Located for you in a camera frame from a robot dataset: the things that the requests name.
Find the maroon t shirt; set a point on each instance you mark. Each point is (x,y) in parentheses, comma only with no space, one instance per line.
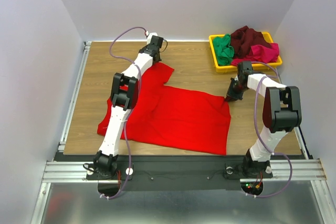
(242,39)

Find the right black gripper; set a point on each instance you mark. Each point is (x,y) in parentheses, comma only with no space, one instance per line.
(234,94)

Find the green t shirt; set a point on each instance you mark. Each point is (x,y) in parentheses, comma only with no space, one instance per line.
(223,50)

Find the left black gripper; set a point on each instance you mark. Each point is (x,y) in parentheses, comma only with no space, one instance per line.
(159,59)

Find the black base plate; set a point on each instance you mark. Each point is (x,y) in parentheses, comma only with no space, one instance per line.
(165,172)

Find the aluminium frame rail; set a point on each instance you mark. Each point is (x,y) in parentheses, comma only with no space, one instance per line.
(68,171)

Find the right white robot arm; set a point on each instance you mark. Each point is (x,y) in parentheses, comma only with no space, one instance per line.
(281,114)

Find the magenta t shirt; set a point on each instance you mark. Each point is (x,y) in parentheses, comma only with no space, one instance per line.
(260,53)

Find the red t shirt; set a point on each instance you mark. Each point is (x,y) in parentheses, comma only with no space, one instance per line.
(174,117)

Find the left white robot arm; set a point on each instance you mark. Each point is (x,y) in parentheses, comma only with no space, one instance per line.
(124,96)

